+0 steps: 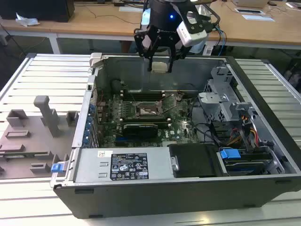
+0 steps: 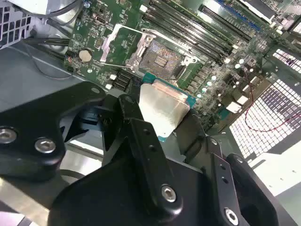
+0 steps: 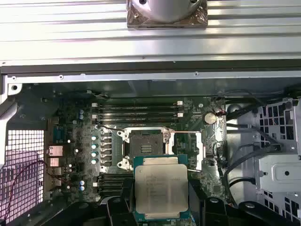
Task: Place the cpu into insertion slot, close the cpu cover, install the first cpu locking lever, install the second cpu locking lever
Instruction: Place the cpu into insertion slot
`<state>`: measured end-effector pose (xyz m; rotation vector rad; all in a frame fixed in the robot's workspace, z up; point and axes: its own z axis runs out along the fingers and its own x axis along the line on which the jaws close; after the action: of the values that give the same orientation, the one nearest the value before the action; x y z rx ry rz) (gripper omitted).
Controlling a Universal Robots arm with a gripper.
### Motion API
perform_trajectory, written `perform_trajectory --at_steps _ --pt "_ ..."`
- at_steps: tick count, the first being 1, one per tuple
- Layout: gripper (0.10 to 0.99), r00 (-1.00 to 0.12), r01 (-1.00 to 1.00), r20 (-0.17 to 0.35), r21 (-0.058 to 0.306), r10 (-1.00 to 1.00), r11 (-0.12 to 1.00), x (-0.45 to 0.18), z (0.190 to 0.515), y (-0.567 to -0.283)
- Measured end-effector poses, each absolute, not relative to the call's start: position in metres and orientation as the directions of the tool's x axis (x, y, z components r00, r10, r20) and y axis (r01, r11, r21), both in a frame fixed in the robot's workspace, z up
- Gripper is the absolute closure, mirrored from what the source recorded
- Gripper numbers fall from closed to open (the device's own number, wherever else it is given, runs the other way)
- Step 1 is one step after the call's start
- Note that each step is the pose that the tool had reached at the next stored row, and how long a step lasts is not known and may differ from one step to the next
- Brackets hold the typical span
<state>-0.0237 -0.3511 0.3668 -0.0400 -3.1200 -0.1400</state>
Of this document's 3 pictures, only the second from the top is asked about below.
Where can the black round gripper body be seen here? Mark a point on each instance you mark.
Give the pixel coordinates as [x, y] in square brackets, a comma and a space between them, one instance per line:
[105, 200]

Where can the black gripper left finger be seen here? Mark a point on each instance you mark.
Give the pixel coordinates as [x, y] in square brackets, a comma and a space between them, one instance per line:
[28, 131]

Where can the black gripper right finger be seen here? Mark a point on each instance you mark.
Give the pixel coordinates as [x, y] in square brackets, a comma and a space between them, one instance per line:
[221, 174]

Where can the silver-topped CPU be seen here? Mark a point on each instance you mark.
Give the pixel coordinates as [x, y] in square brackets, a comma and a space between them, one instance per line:
[162, 106]

